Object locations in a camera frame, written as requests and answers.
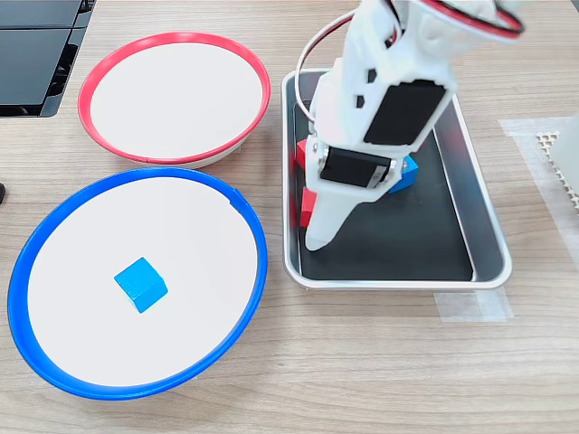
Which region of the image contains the red cube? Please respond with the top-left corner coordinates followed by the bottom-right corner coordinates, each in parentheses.
top-left (299, 188), bottom-right (318, 230)
top-left (295, 138), bottom-right (314, 176)

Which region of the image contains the blue cube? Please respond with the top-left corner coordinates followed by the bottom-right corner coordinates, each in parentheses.
top-left (113, 256), bottom-right (169, 315)
top-left (387, 155), bottom-right (420, 195)

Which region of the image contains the black tray mat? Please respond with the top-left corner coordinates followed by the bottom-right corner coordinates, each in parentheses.
top-left (292, 99), bottom-right (475, 282)

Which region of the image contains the steel tray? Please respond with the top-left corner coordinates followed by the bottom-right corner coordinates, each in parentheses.
top-left (280, 67), bottom-right (514, 291)

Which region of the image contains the clear tape patch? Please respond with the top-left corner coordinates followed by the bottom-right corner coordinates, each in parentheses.
top-left (433, 288), bottom-right (515, 323)
top-left (498, 116), bottom-right (579, 268)

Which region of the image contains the red-rimmed white plate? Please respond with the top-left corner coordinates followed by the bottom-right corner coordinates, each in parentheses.
top-left (77, 31), bottom-right (272, 170)

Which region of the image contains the blue-rimmed white plate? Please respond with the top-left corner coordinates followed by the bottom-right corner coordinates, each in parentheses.
top-left (6, 166), bottom-right (269, 402)

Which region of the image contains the black flat electronic device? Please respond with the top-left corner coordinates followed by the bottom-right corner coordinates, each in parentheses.
top-left (0, 0), bottom-right (99, 118)

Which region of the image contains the white servo cable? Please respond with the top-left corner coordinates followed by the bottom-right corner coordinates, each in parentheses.
top-left (295, 8), bottom-right (358, 126)

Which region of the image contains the pale perforated base plate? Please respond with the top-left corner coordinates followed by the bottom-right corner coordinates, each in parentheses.
top-left (536, 130), bottom-right (579, 212)

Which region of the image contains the red black servo cable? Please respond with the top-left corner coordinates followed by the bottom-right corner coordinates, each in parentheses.
top-left (392, 0), bottom-right (526, 42)

